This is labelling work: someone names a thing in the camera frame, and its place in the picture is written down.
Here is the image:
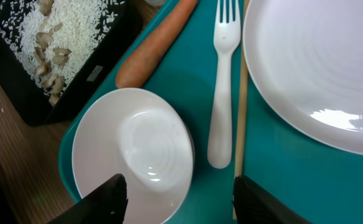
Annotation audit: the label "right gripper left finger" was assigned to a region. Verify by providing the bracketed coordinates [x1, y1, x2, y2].
[50, 174, 128, 224]

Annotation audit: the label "teal plastic tray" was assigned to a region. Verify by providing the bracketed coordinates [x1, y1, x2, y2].
[58, 0, 363, 224]

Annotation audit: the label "black plastic tray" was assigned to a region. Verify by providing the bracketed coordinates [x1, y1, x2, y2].
[0, 1, 142, 126]

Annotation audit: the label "orange carrot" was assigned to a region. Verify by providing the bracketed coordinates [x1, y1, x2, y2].
[115, 0, 198, 88]

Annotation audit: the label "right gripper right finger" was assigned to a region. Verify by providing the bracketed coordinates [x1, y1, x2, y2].
[232, 175, 310, 224]

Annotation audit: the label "spilled rice and peanuts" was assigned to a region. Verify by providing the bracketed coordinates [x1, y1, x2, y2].
[0, 0, 127, 105]

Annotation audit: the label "wooden chopstick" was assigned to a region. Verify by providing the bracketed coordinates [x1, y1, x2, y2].
[232, 0, 251, 220]

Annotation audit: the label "white plastic fork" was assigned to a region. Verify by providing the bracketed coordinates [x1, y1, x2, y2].
[207, 0, 241, 169]

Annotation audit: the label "large white plate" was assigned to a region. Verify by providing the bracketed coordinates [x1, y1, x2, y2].
[243, 0, 363, 155]

